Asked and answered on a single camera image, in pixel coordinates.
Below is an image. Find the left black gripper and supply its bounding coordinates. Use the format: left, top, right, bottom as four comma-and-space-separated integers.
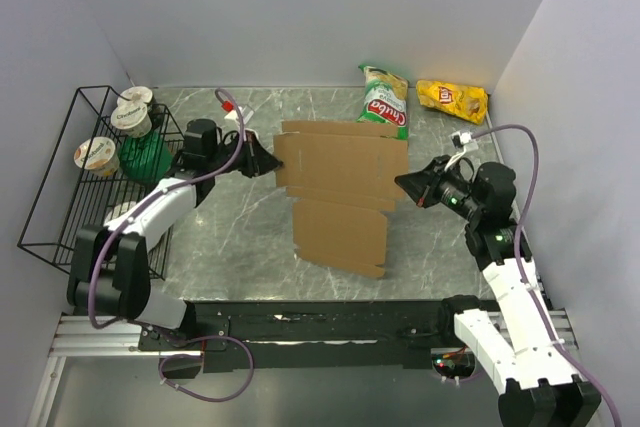
208, 130, 283, 178

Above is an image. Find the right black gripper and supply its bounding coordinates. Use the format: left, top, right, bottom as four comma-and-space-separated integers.
394, 155, 482, 222

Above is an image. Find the brown cardboard box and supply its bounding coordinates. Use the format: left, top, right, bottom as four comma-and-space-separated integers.
273, 120, 408, 279

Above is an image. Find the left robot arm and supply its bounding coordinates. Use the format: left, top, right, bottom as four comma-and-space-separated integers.
67, 119, 283, 349

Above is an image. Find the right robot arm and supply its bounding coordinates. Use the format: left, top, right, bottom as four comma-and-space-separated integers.
395, 155, 602, 426

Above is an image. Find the green Chuba snack bag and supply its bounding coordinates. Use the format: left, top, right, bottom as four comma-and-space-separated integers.
357, 64, 409, 140

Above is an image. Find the yellow Lays chips bag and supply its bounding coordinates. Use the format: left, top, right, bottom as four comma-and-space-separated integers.
416, 80, 488, 125

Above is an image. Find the green bottle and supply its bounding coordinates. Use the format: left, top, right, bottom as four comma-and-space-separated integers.
118, 131, 173, 184

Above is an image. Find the Chobani yogurt cup middle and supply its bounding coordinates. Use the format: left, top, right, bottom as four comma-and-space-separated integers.
110, 102, 152, 138

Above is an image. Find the chobani yogurt cup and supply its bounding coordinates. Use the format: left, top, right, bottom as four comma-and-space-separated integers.
110, 102, 152, 138
74, 136, 120, 177

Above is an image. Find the white tape roll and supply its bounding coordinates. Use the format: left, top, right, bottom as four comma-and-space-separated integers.
104, 201, 137, 223

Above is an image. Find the Chobani yogurt cup front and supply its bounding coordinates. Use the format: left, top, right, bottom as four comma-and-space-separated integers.
74, 136, 120, 177

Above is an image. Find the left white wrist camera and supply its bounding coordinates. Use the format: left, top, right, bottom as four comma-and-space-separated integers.
221, 101, 254, 124

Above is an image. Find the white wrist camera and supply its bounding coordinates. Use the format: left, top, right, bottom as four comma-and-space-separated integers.
221, 101, 254, 124
445, 131, 478, 171

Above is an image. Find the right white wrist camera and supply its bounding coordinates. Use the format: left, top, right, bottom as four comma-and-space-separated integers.
445, 131, 478, 171

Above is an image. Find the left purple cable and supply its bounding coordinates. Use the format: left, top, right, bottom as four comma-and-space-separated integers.
87, 88, 247, 331

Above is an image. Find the black wire rack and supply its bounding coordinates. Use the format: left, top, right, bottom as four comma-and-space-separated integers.
17, 85, 183, 274

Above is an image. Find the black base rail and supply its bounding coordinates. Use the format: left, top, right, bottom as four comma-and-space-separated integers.
47, 296, 576, 373

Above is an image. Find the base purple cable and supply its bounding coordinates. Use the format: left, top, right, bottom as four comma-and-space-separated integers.
158, 334, 255, 404

